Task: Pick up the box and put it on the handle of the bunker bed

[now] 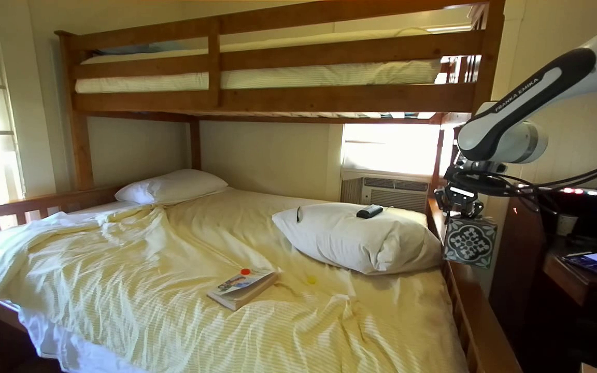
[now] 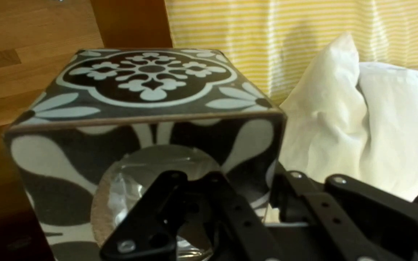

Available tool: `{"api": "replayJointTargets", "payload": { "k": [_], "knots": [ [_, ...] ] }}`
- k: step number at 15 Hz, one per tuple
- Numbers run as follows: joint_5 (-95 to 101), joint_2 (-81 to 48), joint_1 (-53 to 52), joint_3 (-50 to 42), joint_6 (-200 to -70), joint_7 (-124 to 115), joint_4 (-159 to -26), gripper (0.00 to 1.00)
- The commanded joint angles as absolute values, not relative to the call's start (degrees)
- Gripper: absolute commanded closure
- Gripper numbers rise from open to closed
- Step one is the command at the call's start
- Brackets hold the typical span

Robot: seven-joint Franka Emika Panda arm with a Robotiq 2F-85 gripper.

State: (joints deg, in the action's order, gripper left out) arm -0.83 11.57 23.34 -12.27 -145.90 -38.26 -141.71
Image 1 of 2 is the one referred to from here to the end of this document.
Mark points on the wooden bunk bed frame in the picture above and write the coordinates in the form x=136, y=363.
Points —
x=278, y=101

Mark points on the thin book with orange dot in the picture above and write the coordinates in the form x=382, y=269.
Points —
x=243, y=286

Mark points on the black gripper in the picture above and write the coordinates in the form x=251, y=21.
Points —
x=460, y=199

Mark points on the bunk mattress with pale sheet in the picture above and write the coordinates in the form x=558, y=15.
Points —
x=278, y=76

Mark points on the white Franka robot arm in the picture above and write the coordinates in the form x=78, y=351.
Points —
x=533, y=105

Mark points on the white bed sheet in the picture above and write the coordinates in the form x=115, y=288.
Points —
x=64, y=345

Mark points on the flat white pillow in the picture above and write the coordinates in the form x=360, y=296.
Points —
x=170, y=188

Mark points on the large crumpled white pillow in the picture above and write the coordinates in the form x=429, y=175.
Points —
x=362, y=241

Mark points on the dark wooden desk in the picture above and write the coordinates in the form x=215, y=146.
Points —
x=539, y=304

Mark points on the white cup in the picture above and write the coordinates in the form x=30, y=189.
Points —
x=567, y=224

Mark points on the pale yellow blanket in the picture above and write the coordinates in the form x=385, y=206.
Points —
x=175, y=276

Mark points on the white wall air conditioner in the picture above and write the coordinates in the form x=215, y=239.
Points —
x=388, y=189

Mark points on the black remote control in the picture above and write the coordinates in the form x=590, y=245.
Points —
x=370, y=212

